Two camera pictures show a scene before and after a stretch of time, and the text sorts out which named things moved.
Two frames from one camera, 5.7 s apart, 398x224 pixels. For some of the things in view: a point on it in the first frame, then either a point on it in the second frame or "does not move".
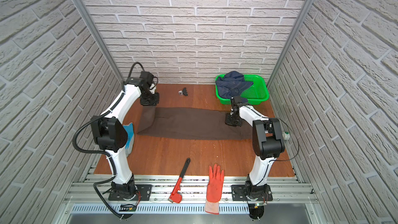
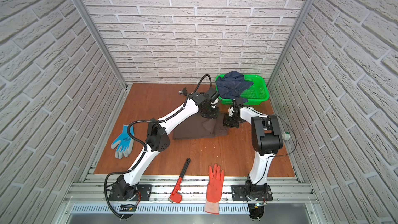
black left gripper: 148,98 -> 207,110
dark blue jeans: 232,84 does not move
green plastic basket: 257,92 does not move
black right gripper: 229,121 does not move
